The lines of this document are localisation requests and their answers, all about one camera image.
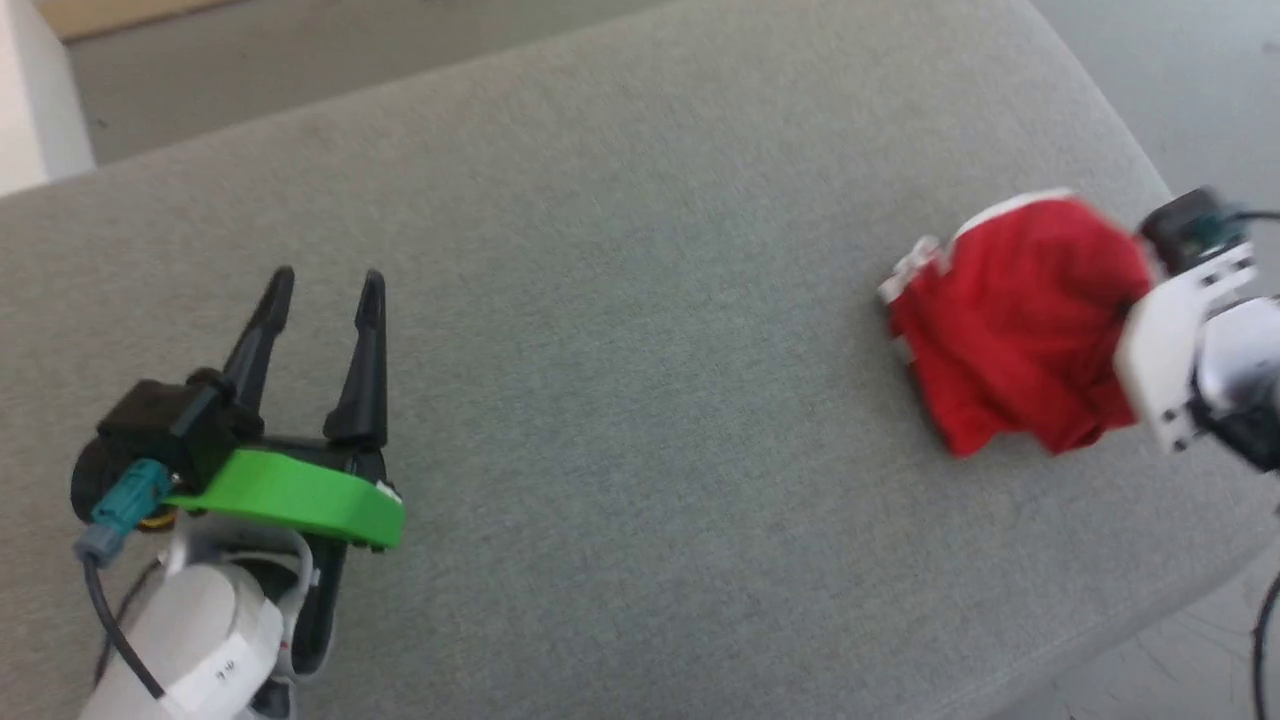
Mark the white box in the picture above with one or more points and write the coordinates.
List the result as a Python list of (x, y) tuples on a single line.
[(35, 100)]

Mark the red and white cloth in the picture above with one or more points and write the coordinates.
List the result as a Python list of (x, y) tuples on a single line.
[(1020, 320)]

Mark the lemon print partition panel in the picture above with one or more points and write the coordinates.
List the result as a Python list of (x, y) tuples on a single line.
[(120, 12)]

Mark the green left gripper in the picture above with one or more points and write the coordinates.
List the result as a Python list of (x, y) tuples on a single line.
[(300, 495)]

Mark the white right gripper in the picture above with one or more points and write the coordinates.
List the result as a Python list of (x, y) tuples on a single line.
[(1165, 340)]

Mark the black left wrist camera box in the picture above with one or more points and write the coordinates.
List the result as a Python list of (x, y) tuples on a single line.
[(190, 425)]

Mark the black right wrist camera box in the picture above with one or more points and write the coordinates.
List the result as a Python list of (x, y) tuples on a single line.
[(1190, 230)]

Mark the grey fabric sofa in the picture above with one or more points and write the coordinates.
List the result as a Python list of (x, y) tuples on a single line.
[(640, 350)]

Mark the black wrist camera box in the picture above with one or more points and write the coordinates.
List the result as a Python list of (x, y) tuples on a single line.
[(1190, 230), (190, 425)]

